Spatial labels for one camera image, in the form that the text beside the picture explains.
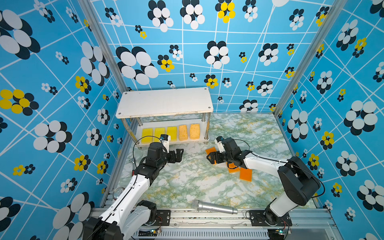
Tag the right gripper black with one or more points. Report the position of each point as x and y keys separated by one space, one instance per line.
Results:
x=217 y=154

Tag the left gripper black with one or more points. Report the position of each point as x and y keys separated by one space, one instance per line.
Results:
x=178 y=156

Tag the orange sponge back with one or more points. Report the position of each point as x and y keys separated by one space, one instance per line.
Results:
x=211 y=151

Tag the orange sponge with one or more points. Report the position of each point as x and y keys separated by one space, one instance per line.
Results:
x=232 y=168
x=246 y=175
x=211 y=151

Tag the yellow sponge back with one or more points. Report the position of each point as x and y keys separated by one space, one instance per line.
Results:
x=147 y=136

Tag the yellow sponge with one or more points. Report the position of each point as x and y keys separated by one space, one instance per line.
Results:
x=159 y=132
x=147 y=136
x=172 y=132

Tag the tan porous sponge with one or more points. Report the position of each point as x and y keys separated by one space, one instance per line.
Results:
x=195 y=131
x=183 y=133

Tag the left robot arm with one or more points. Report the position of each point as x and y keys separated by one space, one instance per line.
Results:
x=127 y=214

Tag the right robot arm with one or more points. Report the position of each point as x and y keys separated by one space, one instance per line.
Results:
x=298 y=182

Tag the white two-tier shelf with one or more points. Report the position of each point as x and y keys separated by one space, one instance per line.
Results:
x=167 y=108

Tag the orange sponge middle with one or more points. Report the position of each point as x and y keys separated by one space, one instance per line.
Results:
x=232 y=168

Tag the orange sponge front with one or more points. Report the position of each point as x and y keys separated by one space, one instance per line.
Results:
x=246 y=175

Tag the red soda can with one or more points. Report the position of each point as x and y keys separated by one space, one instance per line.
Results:
x=117 y=192

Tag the silver microphone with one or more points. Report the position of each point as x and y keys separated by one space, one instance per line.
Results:
x=205 y=206

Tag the green circuit board left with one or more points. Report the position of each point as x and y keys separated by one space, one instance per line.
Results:
x=149 y=233

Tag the circuit board right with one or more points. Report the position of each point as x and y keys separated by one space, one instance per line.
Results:
x=277 y=234

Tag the red handled wrench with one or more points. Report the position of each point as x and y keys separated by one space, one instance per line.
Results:
x=134 y=166

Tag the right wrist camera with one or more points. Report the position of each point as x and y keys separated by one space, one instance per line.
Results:
x=218 y=142

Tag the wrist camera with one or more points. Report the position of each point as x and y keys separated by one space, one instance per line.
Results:
x=165 y=140
x=218 y=142

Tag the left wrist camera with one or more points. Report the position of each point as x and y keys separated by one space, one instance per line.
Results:
x=165 y=140

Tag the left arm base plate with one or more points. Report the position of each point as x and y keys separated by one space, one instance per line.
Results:
x=162 y=218

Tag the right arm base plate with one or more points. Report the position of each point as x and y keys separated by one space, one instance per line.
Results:
x=259 y=218

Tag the aluminium front rail frame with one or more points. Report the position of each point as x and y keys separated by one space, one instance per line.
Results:
x=189 y=224

